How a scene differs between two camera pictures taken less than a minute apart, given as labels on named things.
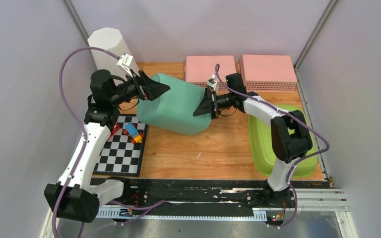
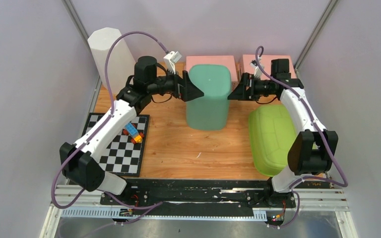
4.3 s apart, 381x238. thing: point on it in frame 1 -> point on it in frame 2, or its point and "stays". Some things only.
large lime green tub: x=263 y=156 stays
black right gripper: x=209 y=104 -> x=240 y=92
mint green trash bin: x=173 y=110 -> x=211 y=111
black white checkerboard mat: x=119 y=156 stays
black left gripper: x=146 y=89 -> x=190 y=91
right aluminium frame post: x=329 y=9 stays
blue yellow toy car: x=136 y=137 stays
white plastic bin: x=110 y=39 stays
